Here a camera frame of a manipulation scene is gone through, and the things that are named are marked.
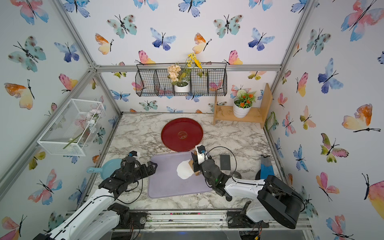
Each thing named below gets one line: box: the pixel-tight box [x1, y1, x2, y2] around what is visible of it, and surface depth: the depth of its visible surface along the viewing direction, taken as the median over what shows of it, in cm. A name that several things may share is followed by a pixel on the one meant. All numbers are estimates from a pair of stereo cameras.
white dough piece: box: [176, 159, 195, 180], surface depth 92 cm
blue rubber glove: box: [260, 154, 275, 180], surface depth 91 cm
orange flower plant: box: [234, 89, 257, 109], surface depth 101 cm
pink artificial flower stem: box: [62, 109, 102, 149], surface depth 73 cm
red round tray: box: [161, 117, 204, 152], surface depth 112 cm
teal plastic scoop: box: [86, 158, 122, 180], surface depth 94 cm
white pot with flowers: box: [167, 52, 203, 93], surface depth 88 cm
